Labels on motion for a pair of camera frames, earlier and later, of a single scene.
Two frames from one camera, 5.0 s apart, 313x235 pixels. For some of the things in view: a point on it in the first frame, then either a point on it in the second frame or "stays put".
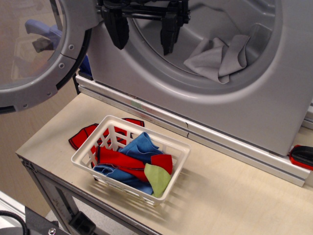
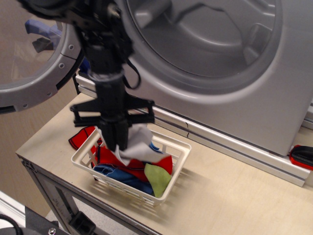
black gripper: [173, 12] -> [112, 108]
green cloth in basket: [158, 178] stays put
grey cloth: [217, 60] -> [140, 138]
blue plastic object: [55, 33] stays put
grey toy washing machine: [264, 102] stays put
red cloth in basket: [130, 163] stays put
